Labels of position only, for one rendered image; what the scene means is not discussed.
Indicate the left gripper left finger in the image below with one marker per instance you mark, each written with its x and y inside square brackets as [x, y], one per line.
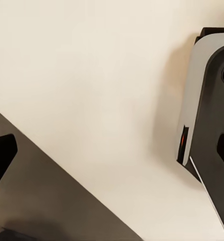
[8, 150]

